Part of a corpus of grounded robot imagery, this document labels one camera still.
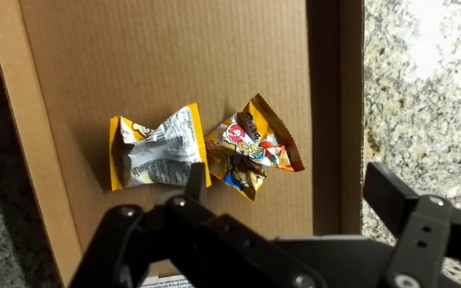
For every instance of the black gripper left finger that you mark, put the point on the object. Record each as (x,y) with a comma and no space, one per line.
(215,246)

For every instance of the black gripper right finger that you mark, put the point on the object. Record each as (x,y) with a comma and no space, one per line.
(424,235)

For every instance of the colourful yellow cartoon sachet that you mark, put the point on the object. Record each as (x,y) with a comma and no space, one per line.
(247,150)

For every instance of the shallow brown cardboard box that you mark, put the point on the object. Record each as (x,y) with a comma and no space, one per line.
(161,59)

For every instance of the silver and yellow sachet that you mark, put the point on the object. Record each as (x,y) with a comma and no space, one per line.
(156,155)

